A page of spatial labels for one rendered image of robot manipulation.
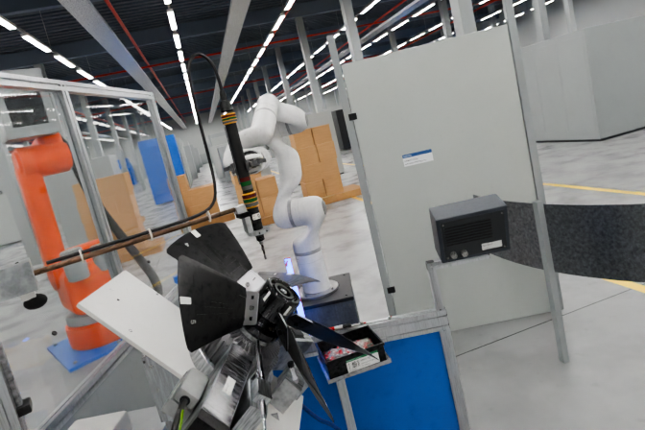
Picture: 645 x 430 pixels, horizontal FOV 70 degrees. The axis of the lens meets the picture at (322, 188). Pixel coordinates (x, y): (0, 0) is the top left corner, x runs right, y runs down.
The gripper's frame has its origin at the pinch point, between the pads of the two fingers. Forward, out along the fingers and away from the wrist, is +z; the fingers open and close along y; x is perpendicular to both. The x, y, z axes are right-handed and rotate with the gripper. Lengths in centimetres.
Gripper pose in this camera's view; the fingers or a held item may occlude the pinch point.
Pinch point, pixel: (241, 166)
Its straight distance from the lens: 139.0
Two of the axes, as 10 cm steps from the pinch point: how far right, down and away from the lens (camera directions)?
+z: -0.4, 1.4, -9.9
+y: -9.7, 2.2, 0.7
